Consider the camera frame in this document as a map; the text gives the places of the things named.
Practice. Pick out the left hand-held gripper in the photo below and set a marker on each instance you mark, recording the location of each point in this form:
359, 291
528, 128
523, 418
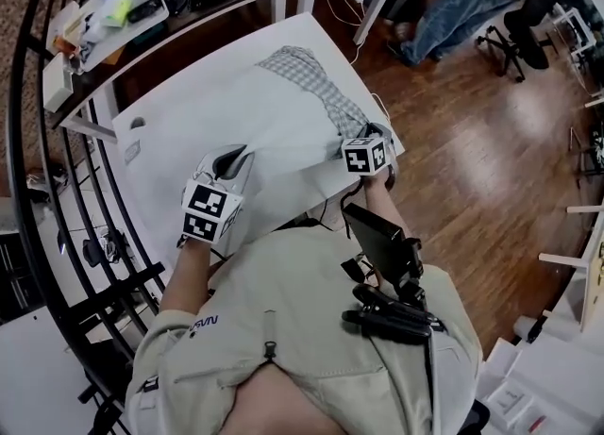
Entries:
207, 209

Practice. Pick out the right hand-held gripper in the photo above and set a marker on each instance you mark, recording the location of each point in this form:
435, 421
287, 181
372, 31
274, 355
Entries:
363, 157

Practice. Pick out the white pillow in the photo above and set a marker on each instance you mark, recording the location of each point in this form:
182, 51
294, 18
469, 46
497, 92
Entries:
226, 112

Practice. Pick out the grey checked pillowcase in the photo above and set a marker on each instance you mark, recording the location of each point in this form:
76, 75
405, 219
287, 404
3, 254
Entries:
325, 88

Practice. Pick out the person's left forearm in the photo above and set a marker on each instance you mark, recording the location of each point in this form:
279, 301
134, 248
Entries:
189, 277

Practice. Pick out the person's right forearm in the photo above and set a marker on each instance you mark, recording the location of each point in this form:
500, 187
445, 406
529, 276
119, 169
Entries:
382, 202

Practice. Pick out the person's beige vest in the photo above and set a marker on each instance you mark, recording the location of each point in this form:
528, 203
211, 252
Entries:
292, 291

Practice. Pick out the black metal railing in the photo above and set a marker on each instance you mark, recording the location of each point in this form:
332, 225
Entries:
122, 282

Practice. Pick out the dark-top table white legs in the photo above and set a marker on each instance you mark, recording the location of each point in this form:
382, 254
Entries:
203, 13

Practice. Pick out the white tray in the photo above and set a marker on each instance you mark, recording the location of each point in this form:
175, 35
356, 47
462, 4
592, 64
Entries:
104, 53

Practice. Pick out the black case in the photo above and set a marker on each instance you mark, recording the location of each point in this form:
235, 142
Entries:
144, 9

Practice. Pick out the black office chair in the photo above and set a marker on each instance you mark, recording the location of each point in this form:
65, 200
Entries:
528, 32

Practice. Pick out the white box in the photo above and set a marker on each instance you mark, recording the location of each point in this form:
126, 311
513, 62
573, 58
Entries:
56, 84

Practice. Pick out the white plastic bag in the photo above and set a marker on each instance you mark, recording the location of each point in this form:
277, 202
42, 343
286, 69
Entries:
93, 28

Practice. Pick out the yellow-green item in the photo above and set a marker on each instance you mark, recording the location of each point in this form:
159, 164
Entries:
118, 8

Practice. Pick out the black clamp mount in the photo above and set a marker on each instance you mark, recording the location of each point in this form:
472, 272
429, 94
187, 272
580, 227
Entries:
391, 320

